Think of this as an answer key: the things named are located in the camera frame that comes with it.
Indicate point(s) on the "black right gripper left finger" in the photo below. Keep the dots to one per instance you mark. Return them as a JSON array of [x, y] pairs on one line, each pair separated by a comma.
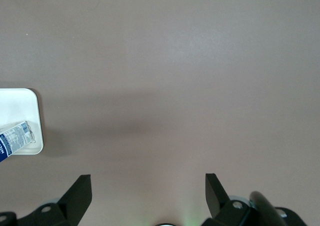
[[75, 201]]

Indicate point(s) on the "blue white milk carton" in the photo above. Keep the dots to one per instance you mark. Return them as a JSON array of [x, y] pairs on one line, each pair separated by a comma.
[[11, 139]]

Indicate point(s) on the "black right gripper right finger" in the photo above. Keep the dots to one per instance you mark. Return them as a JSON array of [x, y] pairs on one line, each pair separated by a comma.
[[216, 198]]

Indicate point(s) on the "white rectangular tray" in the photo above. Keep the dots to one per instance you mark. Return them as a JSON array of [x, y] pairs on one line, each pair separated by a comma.
[[17, 106]]

